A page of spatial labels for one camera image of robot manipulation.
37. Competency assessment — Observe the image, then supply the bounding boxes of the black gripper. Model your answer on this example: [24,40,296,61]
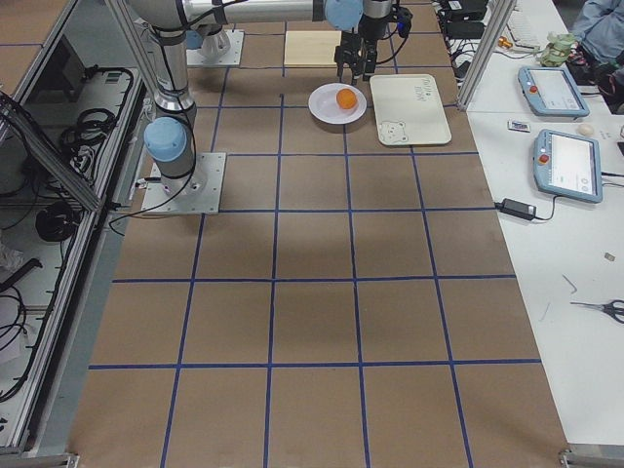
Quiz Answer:
[333,31,376,82]
[359,0,393,45]

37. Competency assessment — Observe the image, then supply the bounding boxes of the orange fruit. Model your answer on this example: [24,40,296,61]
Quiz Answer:
[335,88,358,110]

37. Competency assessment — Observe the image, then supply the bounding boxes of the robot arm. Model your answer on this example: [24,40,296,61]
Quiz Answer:
[185,29,362,77]
[130,1,412,126]

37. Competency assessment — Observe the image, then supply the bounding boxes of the pale green bear tray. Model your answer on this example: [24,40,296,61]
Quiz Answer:
[370,74,451,146]

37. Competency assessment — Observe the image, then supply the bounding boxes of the wooden cutting board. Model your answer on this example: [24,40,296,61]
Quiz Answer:
[284,30,341,67]

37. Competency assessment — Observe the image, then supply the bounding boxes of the white round plate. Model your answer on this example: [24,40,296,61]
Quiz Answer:
[308,83,367,125]

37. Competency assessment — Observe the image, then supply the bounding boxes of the brass cylinder part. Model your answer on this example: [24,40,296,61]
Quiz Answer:
[497,36,514,50]

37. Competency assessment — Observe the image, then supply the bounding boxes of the white keyboard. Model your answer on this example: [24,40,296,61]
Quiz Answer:
[506,5,540,52]

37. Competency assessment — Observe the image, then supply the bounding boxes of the small white label box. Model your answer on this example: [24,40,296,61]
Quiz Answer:
[507,120,530,133]

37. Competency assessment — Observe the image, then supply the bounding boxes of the green tape roll stack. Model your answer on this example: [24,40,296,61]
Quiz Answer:
[539,32,576,67]

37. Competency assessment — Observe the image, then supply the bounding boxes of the far blue teach pendant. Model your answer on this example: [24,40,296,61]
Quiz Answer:
[518,66,590,118]

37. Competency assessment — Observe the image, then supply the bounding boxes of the blue teach pendant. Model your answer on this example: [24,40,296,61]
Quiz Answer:
[518,66,590,118]
[532,129,604,204]

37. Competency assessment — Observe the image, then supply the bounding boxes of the black power adapter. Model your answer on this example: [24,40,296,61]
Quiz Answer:
[494,198,536,220]

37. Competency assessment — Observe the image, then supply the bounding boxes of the person in blue jacket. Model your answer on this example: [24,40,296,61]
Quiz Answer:
[570,0,623,62]

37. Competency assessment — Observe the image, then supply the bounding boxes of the near blue teach pendant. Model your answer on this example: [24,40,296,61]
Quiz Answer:
[532,129,604,204]

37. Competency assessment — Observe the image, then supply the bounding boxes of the beige egg shaped object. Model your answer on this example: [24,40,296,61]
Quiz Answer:
[577,123,595,137]

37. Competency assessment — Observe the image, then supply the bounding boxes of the hex key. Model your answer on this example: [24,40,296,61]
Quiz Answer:
[562,274,578,294]

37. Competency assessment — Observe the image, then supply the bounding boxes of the black scissors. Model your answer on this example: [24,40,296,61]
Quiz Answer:
[572,299,624,324]

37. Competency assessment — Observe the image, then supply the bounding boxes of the aluminium frame post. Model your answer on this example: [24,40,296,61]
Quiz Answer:
[456,0,517,111]

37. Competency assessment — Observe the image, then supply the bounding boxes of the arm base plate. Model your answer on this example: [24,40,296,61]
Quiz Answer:
[141,152,226,215]
[186,29,245,68]

